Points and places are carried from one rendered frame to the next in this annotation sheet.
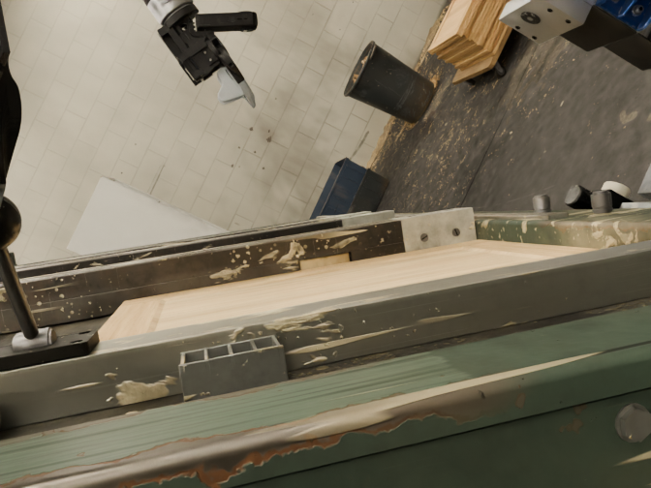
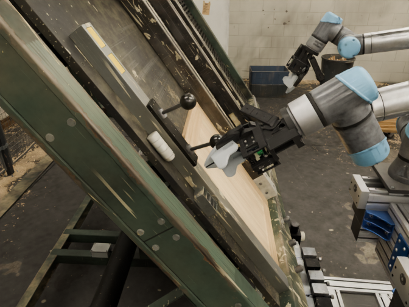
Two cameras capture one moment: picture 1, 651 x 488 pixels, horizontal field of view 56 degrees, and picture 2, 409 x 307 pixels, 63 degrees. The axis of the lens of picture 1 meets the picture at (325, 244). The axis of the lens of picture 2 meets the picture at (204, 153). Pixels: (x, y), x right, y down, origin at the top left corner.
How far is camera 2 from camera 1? 0.56 m
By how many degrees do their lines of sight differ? 18
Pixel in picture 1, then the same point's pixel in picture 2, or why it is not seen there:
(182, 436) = (207, 248)
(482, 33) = not seen: hidden behind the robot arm
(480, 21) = not seen: hidden behind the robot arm
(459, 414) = (229, 284)
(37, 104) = not seen: outside the picture
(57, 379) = (184, 162)
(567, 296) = (257, 260)
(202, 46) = (302, 66)
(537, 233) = (275, 225)
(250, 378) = (206, 209)
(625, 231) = (283, 258)
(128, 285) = (201, 98)
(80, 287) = (193, 83)
